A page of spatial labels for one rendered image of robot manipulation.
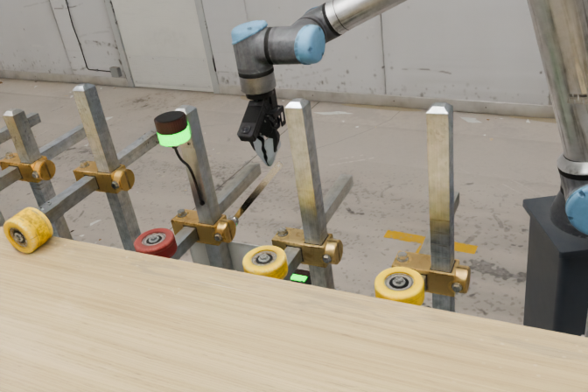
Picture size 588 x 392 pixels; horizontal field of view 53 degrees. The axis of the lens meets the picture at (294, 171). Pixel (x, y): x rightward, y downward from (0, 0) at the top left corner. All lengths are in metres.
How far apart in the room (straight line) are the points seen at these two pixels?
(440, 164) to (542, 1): 0.43
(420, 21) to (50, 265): 2.90
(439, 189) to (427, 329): 0.24
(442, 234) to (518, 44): 2.65
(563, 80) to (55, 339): 1.06
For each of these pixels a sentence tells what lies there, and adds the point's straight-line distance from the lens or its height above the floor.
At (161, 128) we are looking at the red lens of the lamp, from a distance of 1.13.
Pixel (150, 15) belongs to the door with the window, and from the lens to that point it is 4.84.
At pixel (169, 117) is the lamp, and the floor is 1.14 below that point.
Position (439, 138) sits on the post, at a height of 1.11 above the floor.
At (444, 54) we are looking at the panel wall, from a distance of 3.75.
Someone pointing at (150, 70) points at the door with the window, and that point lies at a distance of 5.04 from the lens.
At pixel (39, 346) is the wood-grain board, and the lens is 1.07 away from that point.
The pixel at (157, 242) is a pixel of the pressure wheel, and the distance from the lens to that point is 1.20.
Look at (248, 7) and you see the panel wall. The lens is 4.25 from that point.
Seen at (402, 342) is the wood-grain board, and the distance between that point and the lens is 0.90.
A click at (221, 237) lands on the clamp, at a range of 1.27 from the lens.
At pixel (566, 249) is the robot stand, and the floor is 0.60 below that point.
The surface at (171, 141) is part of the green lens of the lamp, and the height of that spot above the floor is 1.10.
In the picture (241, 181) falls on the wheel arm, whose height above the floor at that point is 0.86.
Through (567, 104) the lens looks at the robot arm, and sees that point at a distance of 1.33.
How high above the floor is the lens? 1.53
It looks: 28 degrees down
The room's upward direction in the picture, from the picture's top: 9 degrees counter-clockwise
